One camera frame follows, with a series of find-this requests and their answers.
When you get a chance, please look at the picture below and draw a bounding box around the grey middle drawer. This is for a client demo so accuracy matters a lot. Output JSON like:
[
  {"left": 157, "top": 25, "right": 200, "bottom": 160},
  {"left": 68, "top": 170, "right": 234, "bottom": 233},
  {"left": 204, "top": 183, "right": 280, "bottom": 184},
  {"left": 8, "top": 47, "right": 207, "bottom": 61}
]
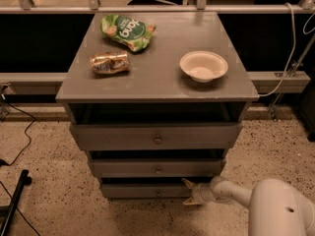
[{"left": 88, "top": 158, "right": 226, "bottom": 178}]

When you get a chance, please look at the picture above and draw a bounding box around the grey drawer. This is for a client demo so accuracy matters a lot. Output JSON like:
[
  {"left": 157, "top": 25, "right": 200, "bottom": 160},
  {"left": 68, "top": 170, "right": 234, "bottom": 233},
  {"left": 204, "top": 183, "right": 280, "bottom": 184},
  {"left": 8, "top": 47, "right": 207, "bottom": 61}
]
[
  {"left": 70, "top": 123, "right": 241, "bottom": 150},
  {"left": 100, "top": 183, "right": 191, "bottom": 199},
  {"left": 88, "top": 158, "right": 226, "bottom": 178}
]

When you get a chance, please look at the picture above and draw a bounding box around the metal railing frame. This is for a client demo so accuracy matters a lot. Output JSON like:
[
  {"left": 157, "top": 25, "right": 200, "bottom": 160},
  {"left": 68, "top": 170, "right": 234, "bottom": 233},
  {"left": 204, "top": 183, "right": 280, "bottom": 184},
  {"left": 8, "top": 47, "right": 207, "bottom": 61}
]
[{"left": 0, "top": 0, "right": 315, "bottom": 95}]

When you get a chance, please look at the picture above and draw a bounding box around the grey bottom drawer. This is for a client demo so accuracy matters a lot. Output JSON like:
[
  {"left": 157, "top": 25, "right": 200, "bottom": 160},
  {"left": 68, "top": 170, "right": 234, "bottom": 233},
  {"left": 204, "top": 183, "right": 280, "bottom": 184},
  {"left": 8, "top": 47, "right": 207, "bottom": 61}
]
[{"left": 100, "top": 183, "right": 191, "bottom": 199}]

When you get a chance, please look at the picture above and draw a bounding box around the grey top drawer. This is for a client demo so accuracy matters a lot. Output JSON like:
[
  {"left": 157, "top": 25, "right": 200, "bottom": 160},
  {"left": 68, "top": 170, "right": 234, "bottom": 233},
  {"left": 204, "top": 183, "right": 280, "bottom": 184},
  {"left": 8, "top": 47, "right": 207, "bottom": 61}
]
[{"left": 70, "top": 123, "right": 241, "bottom": 150}]

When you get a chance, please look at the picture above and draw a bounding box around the crushed brown snack packet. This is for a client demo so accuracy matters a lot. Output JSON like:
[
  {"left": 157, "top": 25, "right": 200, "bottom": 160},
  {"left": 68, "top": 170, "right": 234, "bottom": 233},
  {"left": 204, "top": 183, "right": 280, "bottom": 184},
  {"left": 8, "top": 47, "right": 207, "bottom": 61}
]
[{"left": 90, "top": 51, "right": 130, "bottom": 75}]

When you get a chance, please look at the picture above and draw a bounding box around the green chip bag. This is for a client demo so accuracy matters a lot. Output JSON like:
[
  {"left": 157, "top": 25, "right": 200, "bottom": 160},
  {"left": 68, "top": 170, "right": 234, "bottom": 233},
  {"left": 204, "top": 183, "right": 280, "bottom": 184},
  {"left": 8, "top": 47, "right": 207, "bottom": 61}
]
[{"left": 100, "top": 14, "right": 157, "bottom": 52}]

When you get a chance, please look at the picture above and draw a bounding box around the black floor cable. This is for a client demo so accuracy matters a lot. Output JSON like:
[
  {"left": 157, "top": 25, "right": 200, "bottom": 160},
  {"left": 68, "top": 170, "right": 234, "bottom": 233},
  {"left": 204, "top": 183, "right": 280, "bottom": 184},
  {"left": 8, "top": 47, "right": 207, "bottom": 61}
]
[{"left": 0, "top": 101, "right": 37, "bottom": 167}]

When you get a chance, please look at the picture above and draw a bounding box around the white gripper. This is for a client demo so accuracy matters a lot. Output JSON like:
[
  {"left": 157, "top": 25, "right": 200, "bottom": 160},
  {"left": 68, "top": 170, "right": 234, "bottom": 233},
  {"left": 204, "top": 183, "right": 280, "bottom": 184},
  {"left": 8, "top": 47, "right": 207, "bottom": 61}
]
[{"left": 181, "top": 178, "right": 215, "bottom": 206}]

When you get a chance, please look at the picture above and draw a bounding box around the black stand leg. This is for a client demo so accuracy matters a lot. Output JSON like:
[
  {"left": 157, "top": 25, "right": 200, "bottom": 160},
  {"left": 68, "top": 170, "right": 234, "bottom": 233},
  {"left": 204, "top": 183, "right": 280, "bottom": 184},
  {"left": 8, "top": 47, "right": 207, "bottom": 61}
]
[{"left": 0, "top": 169, "right": 32, "bottom": 236}]

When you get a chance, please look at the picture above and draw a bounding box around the white cable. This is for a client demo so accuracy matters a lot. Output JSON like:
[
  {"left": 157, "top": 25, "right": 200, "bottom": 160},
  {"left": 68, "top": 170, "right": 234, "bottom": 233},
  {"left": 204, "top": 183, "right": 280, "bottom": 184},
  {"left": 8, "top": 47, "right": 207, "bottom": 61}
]
[{"left": 258, "top": 2, "right": 297, "bottom": 98}]

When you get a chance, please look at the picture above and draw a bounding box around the grey wooden drawer cabinet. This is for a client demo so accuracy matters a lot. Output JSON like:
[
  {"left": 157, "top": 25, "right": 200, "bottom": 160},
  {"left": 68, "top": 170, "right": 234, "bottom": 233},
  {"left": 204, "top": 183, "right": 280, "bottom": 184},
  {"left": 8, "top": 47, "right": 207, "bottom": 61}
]
[{"left": 56, "top": 12, "right": 258, "bottom": 186}]

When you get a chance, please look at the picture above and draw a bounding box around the white paper bowl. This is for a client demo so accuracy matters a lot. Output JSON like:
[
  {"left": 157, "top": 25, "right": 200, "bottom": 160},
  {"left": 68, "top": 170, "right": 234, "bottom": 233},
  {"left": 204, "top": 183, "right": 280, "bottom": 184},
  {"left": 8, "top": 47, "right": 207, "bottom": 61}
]
[{"left": 179, "top": 51, "right": 228, "bottom": 83}]

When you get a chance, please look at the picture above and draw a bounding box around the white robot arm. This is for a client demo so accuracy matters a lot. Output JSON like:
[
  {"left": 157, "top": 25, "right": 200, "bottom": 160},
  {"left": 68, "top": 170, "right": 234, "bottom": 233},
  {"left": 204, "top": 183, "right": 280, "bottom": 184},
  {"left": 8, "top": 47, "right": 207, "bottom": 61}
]
[{"left": 182, "top": 176, "right": 315, "bottom": 236}]

